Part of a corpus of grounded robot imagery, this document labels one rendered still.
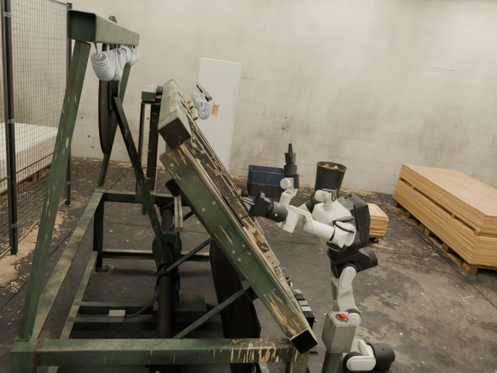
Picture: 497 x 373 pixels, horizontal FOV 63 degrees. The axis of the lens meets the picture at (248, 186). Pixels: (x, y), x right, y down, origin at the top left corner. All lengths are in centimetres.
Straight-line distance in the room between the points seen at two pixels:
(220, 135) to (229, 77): 84
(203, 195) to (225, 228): 18
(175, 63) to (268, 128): 199
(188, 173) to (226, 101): 445
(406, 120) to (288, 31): 270
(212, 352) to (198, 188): 84
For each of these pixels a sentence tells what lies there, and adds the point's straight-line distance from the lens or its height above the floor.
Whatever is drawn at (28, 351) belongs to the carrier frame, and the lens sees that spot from 214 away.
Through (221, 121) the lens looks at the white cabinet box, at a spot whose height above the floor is 121.
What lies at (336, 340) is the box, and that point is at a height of 84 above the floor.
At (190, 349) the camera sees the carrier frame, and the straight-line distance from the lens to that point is 210.
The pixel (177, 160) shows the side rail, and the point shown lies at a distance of 166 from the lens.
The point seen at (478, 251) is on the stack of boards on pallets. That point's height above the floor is 31.
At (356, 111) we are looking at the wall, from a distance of 785.
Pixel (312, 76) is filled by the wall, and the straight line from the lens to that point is 760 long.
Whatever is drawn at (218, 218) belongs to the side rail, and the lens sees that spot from 175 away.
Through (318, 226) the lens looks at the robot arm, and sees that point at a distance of 197.
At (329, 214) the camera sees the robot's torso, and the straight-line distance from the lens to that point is 243.
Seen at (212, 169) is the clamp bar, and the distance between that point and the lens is 232.
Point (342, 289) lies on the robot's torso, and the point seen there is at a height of 84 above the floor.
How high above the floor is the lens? 212
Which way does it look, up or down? 17 degrees down
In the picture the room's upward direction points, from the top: 8 degrees clockwise
